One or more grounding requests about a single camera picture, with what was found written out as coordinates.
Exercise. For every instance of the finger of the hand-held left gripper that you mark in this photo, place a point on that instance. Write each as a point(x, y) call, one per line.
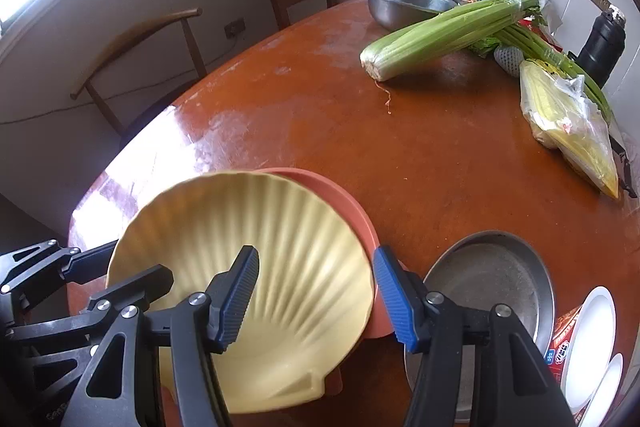
point(145, 284)
point(85, 264)

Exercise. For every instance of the black thermos bottle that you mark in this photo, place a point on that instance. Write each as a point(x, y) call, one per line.
point(600, 47)

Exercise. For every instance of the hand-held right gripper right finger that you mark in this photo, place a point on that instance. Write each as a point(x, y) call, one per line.
point(395, 302)

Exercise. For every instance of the small white bowl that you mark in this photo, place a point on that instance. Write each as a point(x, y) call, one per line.
point(607, 387)

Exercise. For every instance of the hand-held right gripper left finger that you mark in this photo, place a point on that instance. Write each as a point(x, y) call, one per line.
point(240, 297)

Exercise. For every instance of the red printed package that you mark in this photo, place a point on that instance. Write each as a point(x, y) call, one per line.
point(565, 332)

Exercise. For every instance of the black plastic frame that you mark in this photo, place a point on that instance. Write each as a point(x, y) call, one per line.
point(622, 162)

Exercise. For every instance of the orange plate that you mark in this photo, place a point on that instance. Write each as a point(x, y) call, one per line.
point(345, 207)

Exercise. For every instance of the low wall socket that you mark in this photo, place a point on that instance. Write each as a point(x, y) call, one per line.
point(235, 28)

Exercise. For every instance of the white foam net fruit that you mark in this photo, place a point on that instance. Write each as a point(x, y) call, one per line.
point(510, 59)

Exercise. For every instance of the yellow shell-shaped plate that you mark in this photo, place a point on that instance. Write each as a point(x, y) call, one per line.
point(290, 257)

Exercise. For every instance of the bag of yellow corn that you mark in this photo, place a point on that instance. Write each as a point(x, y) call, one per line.
point(575, 132)

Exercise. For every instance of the steel plate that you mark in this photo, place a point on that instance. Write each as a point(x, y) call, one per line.
point(480, 272)

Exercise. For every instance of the thick celery bunch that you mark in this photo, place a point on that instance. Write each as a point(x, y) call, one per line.
point(430, 34)

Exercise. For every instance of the thin celery bunch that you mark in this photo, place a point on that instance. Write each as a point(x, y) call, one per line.
point(540, 47)

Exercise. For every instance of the curved-back wooden chair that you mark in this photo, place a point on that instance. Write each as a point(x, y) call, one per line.
point(145, 24)

